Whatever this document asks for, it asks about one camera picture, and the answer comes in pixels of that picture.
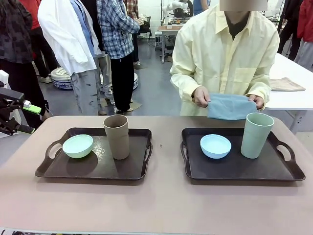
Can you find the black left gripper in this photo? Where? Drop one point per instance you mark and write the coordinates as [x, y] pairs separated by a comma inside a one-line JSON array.
[[9, 94]]

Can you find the brown tall cup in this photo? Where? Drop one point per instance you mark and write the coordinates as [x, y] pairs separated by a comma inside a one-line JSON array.
[[118, 144]]

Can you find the light blue bowl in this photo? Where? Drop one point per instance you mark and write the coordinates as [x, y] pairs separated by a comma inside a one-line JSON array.
[[215, 148]]

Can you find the blue cloth mat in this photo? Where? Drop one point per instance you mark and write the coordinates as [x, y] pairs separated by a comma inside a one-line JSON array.
[[230, 107]]

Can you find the light green tall cup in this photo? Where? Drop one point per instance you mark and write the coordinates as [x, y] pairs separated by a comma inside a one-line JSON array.
[[255, 139]]

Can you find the beige cloth mat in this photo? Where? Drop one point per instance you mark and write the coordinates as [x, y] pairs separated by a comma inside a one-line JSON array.
[[284, 84]]

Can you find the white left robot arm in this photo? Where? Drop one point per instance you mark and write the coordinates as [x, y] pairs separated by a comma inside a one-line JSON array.
[[3, 78]]

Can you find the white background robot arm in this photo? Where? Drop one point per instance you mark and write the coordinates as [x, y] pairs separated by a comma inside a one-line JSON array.
[[166, 9]]

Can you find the person's right forearm yellow sleeve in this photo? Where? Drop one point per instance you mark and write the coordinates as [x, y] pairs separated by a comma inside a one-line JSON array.
[[182, 84]]

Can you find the person's left forearm yellow sleeve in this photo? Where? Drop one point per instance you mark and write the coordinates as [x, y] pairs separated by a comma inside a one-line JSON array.
[[261, 86]]

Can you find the brown plastic serving tray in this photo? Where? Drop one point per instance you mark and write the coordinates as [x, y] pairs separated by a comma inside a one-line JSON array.
[[80, 169]]

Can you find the black plastic serving tray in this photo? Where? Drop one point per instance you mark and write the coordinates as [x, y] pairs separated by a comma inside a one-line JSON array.
[[232, 171]]

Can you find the person's right hand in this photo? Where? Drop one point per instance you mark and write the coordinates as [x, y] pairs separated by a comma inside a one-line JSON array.
[[200, 96]]

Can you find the person's left hand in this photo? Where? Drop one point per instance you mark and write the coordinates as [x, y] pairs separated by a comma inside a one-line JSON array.
[[259, 101]]

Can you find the light green bowl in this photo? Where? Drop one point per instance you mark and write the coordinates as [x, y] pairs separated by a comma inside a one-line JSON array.
[[77, 147]]

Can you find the bystander in black patterned top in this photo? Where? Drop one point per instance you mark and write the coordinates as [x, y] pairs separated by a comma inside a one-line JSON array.
[[14, 36]]

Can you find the bystander in white shirt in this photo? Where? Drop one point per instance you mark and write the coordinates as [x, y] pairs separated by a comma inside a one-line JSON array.
[[63, 36]]

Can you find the bystander in plaid shirt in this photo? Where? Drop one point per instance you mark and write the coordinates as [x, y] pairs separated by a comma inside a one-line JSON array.
[[117, 31]]

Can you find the background workbench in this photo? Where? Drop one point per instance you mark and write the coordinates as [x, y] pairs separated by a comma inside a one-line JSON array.
[[168, 29]]

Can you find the person in yellow shirt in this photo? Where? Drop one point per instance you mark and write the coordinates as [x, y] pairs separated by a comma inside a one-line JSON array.
[[220, 54]]

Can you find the bystander in blue top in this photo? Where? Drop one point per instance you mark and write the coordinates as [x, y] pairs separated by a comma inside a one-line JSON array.
[[199, 6]]

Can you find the white table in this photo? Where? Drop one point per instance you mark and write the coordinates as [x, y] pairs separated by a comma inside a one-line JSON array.
[[288, 98]]

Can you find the bystander in black clothes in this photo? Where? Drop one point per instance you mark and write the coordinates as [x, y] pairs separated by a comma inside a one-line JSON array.
[[289, 27]]

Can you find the bystander in red jacket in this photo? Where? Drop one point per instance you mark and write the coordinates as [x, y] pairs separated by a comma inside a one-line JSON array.
[[305, 22]]

